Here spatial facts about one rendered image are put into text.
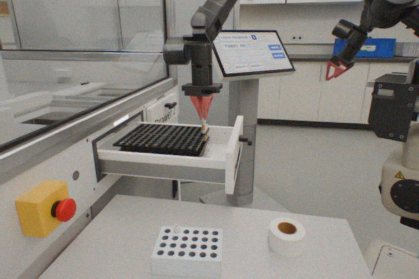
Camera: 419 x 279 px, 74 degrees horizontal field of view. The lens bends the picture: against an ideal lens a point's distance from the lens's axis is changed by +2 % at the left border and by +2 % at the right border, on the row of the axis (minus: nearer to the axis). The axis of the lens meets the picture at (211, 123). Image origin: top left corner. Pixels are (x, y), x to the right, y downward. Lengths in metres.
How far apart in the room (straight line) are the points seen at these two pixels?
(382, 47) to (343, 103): 0.77
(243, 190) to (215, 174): 1.30
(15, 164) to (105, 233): 0.24
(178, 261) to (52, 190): 0.25
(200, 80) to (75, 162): 0.35
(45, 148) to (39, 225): 0.14
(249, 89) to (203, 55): 1.00
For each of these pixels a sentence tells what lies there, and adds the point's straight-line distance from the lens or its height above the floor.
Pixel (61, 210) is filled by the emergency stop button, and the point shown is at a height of 0.89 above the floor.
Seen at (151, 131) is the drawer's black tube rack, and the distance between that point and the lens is 0.83.
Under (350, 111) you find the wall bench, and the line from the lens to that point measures 3.87.
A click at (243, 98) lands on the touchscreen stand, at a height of 0.80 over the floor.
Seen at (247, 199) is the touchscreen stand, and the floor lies 0.08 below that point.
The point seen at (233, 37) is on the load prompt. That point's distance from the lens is 1.66.
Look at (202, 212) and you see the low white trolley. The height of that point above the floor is 0.76.
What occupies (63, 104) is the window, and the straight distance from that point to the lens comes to 0.66.
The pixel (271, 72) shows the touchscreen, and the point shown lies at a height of 0.96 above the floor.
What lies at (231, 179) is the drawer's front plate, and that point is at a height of 0.86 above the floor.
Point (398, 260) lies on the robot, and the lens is 1.49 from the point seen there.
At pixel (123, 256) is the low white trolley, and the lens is 0.62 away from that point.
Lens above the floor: 1.17
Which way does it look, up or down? 18 degrees down
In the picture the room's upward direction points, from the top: straight up
